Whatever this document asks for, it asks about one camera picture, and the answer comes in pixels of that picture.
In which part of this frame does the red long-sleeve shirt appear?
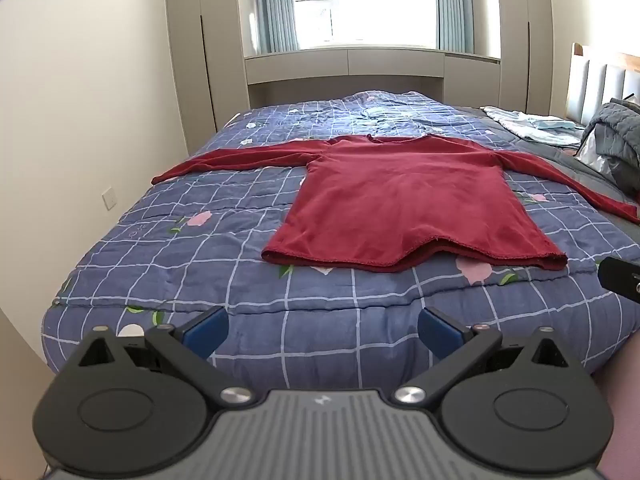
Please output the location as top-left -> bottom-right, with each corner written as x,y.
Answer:
151,134 -> 640,273

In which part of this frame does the grey-blue curtain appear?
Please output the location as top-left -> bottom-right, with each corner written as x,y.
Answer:
255,0 -> 301,55
434,0 -> 476,55

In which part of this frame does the padded bed headboard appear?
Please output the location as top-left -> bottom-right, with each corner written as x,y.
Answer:
565,42 -> 640,128

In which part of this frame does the silver plastic bag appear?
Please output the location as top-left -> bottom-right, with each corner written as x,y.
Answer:
575,132 -> 618,181

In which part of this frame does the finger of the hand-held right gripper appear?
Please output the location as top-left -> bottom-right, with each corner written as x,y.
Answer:
597,256 -> 640,304

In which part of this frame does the grey bed sheet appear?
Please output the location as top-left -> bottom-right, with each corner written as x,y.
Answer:
465,106 -> 640,222

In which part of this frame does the window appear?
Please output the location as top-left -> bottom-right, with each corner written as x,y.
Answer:
292,0 -> 441,51

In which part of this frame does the blue checked floral quilt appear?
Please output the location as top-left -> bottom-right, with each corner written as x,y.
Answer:
42,91 -> 640,403

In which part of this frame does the grey quilted blanket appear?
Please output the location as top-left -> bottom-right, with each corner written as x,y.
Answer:
580,97 -> 640,196

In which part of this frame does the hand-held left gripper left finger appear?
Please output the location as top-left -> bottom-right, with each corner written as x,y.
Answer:
65,306 -> 253,407

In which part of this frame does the beige wardrobe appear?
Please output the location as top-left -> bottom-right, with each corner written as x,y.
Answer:
165,0 -> 251,156
497,0 -> 556,116

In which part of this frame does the light floral blanket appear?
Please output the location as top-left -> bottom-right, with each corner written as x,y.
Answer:
481,106 -> 586,147

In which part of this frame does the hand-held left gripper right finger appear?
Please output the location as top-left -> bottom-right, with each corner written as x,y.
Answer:
395,306 -> 583,406

